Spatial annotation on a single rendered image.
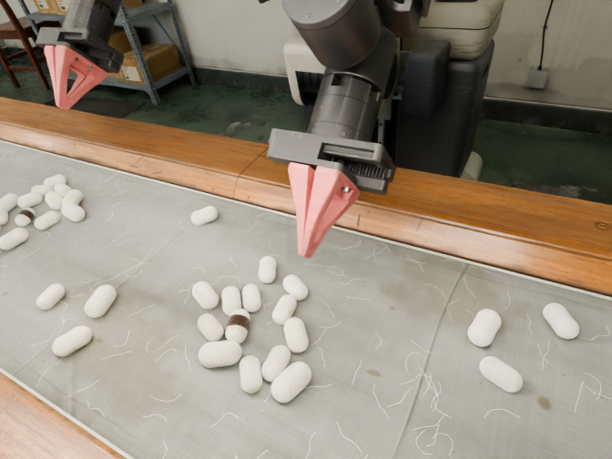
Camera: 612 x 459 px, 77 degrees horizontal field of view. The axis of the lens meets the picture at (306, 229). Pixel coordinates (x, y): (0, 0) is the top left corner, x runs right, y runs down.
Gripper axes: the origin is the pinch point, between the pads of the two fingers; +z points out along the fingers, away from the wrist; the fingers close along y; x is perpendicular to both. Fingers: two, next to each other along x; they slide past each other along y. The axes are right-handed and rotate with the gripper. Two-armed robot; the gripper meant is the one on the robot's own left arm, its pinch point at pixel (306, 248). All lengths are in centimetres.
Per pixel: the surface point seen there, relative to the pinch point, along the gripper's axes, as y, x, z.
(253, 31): -150, 164, -127
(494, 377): 16.7, 3.6, 5.7
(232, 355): -3.2, -1.6, 10.7
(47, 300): -25.5, -3.4, 12.8
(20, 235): -39.1, 0.0, 8.6
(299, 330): 1.0, 1.2, 7.2
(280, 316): -1.5, 1.9, 6.8
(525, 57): 12, 167, -119
